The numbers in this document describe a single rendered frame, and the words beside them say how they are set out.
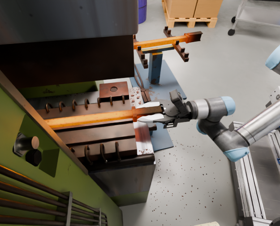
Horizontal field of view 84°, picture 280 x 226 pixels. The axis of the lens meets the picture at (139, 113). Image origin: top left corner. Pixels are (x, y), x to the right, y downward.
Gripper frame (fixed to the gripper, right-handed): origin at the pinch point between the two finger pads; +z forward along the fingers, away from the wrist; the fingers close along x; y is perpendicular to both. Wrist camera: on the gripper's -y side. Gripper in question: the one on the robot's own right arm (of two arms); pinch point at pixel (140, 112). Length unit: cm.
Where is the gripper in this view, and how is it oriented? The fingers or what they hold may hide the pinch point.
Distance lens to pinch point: 55.5
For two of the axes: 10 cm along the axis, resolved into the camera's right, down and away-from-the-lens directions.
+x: -1.5, -7.9, 5.9
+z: -9.9, 1.2, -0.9
